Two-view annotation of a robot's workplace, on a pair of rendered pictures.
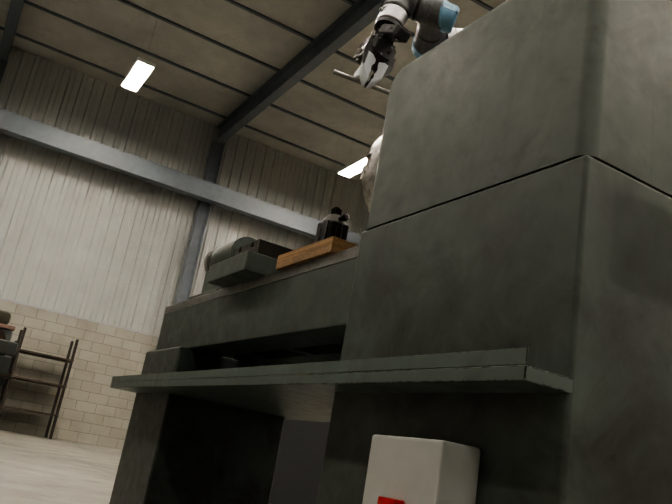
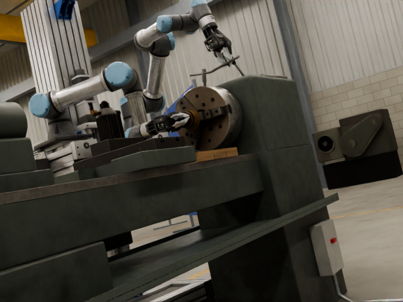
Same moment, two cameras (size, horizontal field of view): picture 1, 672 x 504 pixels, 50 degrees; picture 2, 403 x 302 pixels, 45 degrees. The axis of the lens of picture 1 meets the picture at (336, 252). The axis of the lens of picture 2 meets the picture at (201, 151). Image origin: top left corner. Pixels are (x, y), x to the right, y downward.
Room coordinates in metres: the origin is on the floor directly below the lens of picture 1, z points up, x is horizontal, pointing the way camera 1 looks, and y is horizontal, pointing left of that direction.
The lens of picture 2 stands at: (2.80, 1.88, 0.78)
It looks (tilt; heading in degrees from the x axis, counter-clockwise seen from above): 4 degrees up; 242
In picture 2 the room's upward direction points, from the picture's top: 13 degrees counter-clockwise
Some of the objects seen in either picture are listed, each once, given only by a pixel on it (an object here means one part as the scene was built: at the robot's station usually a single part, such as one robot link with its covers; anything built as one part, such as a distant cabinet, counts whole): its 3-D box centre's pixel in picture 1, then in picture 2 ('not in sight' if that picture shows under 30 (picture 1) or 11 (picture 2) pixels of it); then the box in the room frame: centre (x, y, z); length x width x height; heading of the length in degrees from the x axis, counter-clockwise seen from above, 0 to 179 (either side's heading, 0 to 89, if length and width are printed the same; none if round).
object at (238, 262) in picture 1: (302, 290); (117, 171); (2.23, 0.08, 0.90); 0.53 x 0.30 x 0.06; 118
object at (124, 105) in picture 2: not in sight; (131, 105); (1.76, -0.85, 1.33); 0.13 x 0.12 x 0.14; 1
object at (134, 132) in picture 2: not in sight; (137, 134); (1.96, -0.32, 1.08); 0.11 x 0.08 x 0.09; 117
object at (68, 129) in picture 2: not in sight; (61, 130); (2.23, -0.69, 1.21); 0.15 x 0.15 x 0.10
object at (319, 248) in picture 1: (360, 272); (186, 162); (1.86, -0.07, 0.89); 0.36 x 0.30 x 0.04; 118
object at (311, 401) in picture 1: (317, 404); (190, 247); (1.95, -0.02, 0.53); 2.10 x 0.60 x 0.02; 28
